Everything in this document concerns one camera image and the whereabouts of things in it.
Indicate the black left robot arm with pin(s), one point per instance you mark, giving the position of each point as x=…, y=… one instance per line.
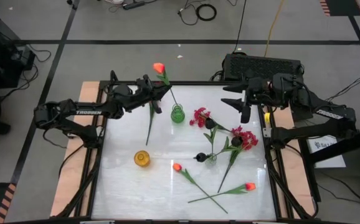
x=89, y=112

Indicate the green glass vase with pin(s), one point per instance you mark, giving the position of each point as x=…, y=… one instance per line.
x=177, y=115

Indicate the black power strip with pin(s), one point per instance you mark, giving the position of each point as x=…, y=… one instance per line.
x=133, y=5

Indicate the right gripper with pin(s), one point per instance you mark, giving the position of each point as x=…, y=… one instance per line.
x=261, y=91

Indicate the black metal frame post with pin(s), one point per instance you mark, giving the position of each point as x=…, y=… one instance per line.
x=183, y=83

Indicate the yellow glass vase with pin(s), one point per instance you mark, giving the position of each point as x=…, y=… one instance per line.
x=142, y=158

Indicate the black perforated computer case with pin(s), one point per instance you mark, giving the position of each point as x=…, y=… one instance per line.
x=261, y=67

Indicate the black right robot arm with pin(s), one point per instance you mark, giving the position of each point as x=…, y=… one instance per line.
x=323, y=119

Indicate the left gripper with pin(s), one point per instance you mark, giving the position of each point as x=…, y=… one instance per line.
x=142, y=93

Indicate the clear glass vase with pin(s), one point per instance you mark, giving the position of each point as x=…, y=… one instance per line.
x=211, y=159

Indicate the silver metal plate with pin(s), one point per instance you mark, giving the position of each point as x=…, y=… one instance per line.
x=267, y=132

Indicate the red carnation stem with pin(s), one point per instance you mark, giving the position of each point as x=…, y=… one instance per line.
x=198, y=116

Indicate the black overhead support beam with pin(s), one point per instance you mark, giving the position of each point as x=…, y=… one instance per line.
x=348, y=144

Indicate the wooden base board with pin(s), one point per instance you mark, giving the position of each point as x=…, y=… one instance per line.
x=86, y=93

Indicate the orange artificial tulip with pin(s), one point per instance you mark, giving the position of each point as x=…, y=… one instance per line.
x=159, y=68
x=177, y=167
x=250, y=186

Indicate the white paper sign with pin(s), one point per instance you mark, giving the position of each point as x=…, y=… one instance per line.
x=326, y=155

